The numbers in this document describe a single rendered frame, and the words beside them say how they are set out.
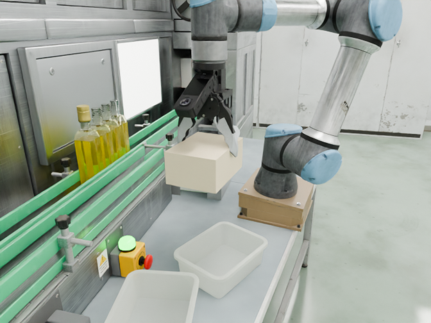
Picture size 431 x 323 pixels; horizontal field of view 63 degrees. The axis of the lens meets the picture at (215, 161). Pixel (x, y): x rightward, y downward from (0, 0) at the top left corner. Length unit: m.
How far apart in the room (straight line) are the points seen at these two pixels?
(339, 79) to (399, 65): 3.84
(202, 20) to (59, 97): 0.62
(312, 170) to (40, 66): 0.82
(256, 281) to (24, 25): 0.92
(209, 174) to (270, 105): 4.17
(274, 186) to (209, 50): 0.58
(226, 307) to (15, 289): 0.45
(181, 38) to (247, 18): 1.34
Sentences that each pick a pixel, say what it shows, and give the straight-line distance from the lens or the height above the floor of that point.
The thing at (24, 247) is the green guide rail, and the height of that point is 0.94.
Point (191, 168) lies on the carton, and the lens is 0.73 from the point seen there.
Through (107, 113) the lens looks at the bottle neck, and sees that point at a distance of 1.17.
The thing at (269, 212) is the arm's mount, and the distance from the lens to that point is 1.19.
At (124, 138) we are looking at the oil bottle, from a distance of 1.24.
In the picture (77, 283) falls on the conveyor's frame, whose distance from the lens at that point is 0.89.
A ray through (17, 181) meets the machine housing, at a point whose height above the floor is 0.96.
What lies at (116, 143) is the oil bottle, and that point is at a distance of 1.19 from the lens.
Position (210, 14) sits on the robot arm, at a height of 1.40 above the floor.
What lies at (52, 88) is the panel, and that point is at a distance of 1.18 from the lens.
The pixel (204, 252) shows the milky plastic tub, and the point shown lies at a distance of 1.04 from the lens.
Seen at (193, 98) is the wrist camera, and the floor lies 1.24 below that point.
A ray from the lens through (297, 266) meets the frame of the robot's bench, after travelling 1.96.
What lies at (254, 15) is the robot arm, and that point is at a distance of 0.79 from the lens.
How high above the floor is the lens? 1.38
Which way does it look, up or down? 22 degrees down
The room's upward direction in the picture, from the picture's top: straight up
